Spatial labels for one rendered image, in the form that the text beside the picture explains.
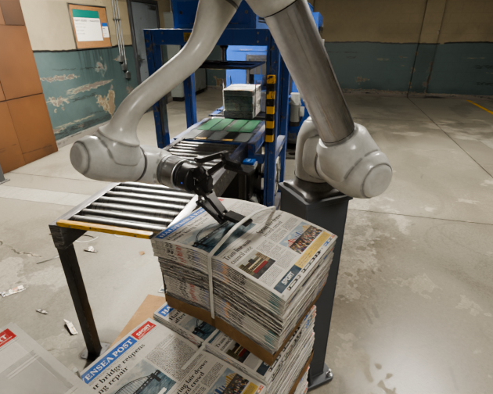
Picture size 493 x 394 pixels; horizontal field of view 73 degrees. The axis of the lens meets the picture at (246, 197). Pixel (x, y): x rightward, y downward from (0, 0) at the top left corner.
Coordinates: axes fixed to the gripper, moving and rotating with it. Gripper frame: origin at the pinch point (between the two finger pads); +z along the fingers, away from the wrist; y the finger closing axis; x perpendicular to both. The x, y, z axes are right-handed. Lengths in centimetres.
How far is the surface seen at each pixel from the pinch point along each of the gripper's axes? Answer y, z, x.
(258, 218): 9.5, 0.0, -6.7
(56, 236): 47, -92, 4
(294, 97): 46, -149, -344
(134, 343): 34.7, -13.9, 27.2
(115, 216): 41, -78, -16
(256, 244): 9.3, 5.9, 4.1
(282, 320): 16.8, 19.2, 14.6
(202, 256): 10.7, -2.6, 13.9
